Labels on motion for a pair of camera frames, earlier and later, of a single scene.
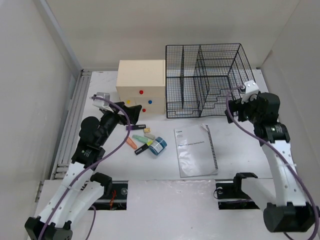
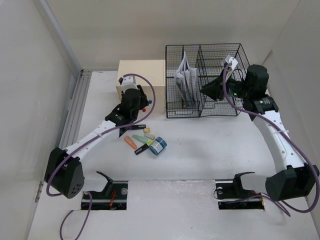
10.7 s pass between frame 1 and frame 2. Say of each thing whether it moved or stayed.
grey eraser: stayed
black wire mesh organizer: stayed
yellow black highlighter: stayed
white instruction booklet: moved
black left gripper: moved
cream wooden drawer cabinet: stayed
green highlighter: stayed
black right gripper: moved
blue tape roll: stayed
